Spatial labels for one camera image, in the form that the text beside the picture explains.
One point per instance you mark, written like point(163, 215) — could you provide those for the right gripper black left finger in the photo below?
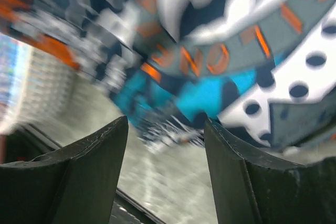
point(74, 184)

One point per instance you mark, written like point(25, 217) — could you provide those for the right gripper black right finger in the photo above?
point(251, 186)

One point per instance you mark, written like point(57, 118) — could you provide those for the blue orange patterned shorts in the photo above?
point(264, 69)

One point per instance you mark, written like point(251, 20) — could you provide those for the white laundry basket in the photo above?
point(35, 86)

